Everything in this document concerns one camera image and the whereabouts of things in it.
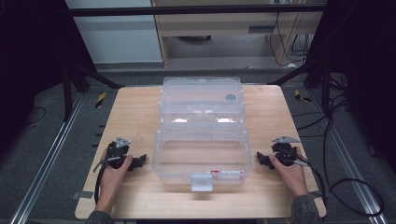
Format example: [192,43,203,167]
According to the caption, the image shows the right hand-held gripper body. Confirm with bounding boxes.
[270,134,301,168]

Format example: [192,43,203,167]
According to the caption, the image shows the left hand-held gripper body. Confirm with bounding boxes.
[106,135,135,171]

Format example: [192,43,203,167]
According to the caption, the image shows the clear plastic storage box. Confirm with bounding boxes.
[151,77,254,192]

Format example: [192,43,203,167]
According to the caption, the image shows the person's right hand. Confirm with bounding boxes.
[268,147,310,199]

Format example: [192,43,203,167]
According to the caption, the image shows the person's left hand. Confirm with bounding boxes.
[96,154,134,208]

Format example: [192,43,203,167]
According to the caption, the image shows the grey tape strip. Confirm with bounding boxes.
[71,190,94,200]

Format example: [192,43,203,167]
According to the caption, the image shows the yellow black striped tape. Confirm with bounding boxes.
[293,89,313,104]
[94,91,107,109]

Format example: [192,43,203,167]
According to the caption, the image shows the black metal stand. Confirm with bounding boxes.
[266,55,332,115]
[61,57,126,123]

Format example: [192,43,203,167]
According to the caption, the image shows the dark curtain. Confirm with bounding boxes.
[303,0,396,175]
[0,0,98,160]

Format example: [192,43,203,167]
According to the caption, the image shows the white cabinet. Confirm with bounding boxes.
[64,0,164,65]

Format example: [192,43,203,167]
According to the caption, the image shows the light wooden desk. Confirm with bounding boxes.
[151,0,325,68]

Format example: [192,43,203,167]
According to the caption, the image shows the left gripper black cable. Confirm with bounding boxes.
[92,156,122,205]

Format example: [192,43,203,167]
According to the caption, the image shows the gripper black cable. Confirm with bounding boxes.
[292,157,386,217]
[92,156,122,205]

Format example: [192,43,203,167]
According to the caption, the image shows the black floor cables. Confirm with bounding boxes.
[290,73,354,162]

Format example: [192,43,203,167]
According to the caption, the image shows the aluminium floor rail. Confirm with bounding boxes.
[8,92,86,224]
[307,89,390,224]

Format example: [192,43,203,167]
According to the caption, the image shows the thin black floor cable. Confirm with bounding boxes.
[23,105,48,126]

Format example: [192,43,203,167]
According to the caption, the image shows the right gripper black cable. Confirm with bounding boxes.
[292,157,386,217]

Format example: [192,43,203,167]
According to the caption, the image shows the black cables under desk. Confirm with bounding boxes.
[268,12,314,68]

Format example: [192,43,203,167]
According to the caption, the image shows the black horizontal frame bar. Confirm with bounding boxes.
[60,4,330,17]

